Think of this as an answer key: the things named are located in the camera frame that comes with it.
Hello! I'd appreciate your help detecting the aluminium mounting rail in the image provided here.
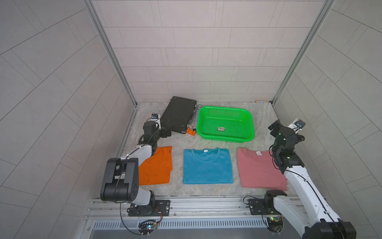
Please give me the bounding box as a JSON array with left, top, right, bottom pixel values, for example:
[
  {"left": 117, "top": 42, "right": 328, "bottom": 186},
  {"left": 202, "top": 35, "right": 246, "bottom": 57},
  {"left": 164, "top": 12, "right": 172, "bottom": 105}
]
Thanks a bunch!
[{"left": 83, "top": 195, "right": 305, "bottom": 221}]

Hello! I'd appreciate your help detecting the orange t-shirt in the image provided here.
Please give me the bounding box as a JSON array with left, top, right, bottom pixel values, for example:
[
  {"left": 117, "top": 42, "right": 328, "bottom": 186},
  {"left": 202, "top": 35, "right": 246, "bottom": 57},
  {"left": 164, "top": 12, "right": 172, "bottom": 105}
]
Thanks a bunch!
[{"left": 139, "top": 146, "right": 173, "bottom": 186}]

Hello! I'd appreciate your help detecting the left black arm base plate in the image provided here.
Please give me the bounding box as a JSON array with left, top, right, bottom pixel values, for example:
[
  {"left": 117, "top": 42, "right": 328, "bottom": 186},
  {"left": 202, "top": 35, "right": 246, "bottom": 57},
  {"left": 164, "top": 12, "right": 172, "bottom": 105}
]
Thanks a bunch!
[{"left": 127, "top": 200, "right": 171, "bottom": 217}]

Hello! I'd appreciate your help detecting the small orange object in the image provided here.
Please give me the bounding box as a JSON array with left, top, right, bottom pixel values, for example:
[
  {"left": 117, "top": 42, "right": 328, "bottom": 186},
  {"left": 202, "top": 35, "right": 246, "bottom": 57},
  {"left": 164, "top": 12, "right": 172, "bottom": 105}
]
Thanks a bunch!
[{"left": 187, "top": 128, "right": 196, "bottom": 136}]

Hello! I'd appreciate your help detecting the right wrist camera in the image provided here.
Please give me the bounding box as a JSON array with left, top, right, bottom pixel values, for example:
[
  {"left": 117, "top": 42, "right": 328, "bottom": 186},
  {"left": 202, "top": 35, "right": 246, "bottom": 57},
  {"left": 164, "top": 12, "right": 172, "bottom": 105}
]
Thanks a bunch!
[{"left": 289, "top": 118, "right": 306, "bottom": 130}]

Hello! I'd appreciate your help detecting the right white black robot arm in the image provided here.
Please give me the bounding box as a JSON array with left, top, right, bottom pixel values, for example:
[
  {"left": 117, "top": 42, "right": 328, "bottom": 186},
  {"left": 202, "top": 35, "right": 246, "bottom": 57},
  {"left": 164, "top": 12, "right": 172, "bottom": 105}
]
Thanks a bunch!
[{"left": 265, "top": 118, "right": 357, "bottom": 239}]

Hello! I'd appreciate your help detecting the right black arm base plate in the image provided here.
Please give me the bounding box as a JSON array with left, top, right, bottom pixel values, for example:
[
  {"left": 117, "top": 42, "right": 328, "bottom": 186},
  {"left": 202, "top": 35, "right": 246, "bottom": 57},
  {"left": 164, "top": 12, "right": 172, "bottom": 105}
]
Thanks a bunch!
[{"left": 248, "top": 196, "right": 280, "bottom": 216}]

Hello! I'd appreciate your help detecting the pink folded t-shirt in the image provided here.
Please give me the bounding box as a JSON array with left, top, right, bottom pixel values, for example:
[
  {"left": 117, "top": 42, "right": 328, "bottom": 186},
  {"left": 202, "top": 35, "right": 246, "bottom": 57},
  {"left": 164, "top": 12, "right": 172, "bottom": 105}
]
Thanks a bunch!
[{"left": 237, "top": 148, "right": 287, "bottom": 191}]

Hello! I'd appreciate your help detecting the left green circuit board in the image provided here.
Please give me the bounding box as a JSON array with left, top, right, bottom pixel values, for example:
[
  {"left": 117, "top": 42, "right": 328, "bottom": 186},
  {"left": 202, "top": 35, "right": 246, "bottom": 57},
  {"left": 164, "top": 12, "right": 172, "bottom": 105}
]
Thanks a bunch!
[{"left": 138, "top": 220, "right": 160, "bottom": 236}]

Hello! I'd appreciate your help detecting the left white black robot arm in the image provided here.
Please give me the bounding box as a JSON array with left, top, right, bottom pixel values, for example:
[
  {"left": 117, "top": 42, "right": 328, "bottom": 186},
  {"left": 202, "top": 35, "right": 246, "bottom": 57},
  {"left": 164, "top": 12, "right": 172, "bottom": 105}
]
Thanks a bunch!
[{"left": 100, "top": 118, "right": 171, "bottom": 206}]

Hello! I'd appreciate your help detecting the green circuit board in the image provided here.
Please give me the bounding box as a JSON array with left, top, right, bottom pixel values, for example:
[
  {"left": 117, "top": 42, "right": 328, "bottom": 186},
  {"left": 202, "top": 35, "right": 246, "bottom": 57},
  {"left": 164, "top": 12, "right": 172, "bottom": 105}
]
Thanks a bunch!
[
  {"left": 138, "top": 220, "right": 160, "bottom": 236},
  {"left": 266, "top": 216, "right": 284, "bottom": 234}
]

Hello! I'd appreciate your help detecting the right green circuit board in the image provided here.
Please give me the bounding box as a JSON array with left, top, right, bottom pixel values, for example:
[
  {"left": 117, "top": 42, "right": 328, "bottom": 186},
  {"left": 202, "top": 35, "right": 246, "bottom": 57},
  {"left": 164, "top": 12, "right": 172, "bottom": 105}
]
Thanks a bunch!
[{"left": 266, "top": 216, "right": 284, "bottom": 234}]

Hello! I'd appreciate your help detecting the green plastic basket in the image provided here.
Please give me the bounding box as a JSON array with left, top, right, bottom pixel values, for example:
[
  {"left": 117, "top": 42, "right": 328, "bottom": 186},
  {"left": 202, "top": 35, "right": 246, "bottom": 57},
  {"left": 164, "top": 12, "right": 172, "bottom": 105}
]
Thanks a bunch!
[{"left": 196, "top": 106, "right": 255, "bottom": 143}]

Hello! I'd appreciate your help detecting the black hard case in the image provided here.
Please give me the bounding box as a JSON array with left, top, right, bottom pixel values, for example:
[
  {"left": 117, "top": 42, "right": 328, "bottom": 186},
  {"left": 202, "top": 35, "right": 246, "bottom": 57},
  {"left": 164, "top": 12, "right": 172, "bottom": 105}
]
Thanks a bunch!
[{"left": 161, "top": 96, "right": 197, "bottom": 134}]

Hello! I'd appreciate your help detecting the blue t-shirt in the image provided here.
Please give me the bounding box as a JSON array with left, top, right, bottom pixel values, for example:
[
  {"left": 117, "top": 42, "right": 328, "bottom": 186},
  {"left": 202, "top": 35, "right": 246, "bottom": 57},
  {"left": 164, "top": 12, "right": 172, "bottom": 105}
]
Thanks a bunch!
[{"left": 183, "top": 148, "right": 233, "bottom": 184}]

